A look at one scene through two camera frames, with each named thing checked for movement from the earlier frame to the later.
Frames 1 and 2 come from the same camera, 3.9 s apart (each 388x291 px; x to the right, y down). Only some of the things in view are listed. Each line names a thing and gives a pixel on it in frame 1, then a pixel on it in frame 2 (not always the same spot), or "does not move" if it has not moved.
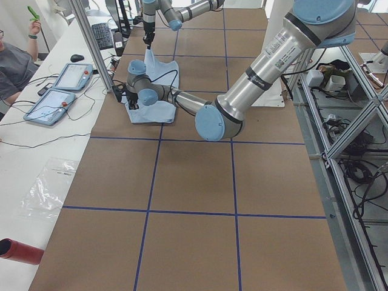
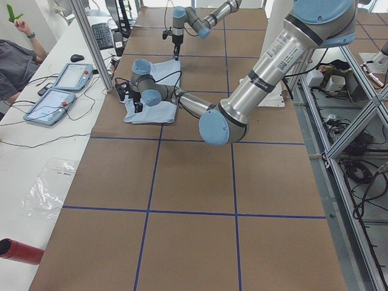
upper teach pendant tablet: [74, 77] does not move
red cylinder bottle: [14, 250] does not move
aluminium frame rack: [342, 112] does not move
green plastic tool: [36, 16] -> [12, 17]
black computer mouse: [76, 57] does not move
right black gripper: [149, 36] -> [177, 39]
